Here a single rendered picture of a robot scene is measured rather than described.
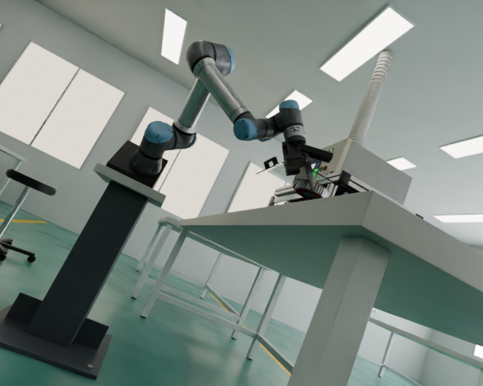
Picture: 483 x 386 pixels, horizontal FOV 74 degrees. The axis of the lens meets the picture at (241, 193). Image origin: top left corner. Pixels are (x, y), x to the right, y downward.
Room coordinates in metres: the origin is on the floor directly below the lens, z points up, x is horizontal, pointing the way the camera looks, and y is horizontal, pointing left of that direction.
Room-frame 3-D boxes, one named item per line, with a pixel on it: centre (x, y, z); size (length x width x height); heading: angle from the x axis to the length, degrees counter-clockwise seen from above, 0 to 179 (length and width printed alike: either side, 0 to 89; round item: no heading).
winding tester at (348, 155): (1.57, -0.47, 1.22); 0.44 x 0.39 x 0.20; 13
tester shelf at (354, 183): (1.58, -0.47, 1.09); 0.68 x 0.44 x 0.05; 13
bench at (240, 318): (3.87, 0.18, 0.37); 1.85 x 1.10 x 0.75; 13
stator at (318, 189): (1.04, -0.21, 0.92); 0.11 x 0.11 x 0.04
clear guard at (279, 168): (1.33, -0.21, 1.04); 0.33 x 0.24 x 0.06; 103
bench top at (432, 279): (1.56, -0.40, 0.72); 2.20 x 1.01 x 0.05; 13
